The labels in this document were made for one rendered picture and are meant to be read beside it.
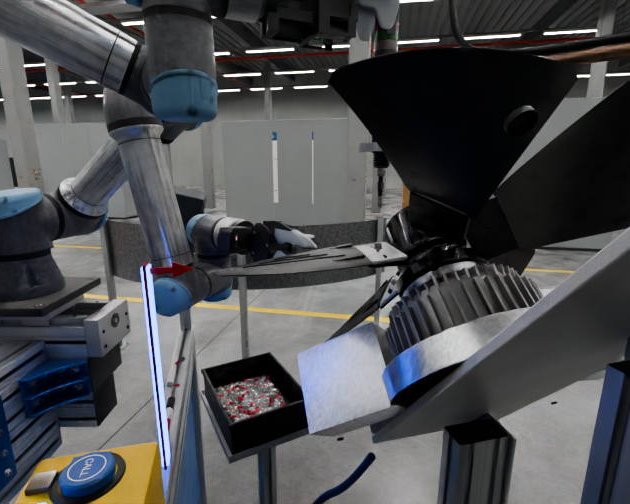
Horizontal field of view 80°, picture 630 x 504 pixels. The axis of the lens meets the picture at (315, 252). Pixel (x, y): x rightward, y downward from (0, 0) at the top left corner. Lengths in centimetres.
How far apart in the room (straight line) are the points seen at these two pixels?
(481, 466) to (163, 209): 69
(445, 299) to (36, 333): 86
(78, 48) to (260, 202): 640
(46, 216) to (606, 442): 104
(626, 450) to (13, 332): 106
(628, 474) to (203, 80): 56
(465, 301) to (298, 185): 625
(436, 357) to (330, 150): 619
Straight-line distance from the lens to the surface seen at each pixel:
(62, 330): 102
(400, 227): 64
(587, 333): 46
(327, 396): 63
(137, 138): 77
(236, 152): 705
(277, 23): 53
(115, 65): 60
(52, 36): 60
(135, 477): 40
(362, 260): 56
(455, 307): 51
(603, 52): 52
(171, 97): 47
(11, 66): 730
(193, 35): 49
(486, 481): 76
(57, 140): 1128
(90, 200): 106
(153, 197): 76
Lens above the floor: 133
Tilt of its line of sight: 13 degrees down
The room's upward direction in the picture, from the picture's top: straight up
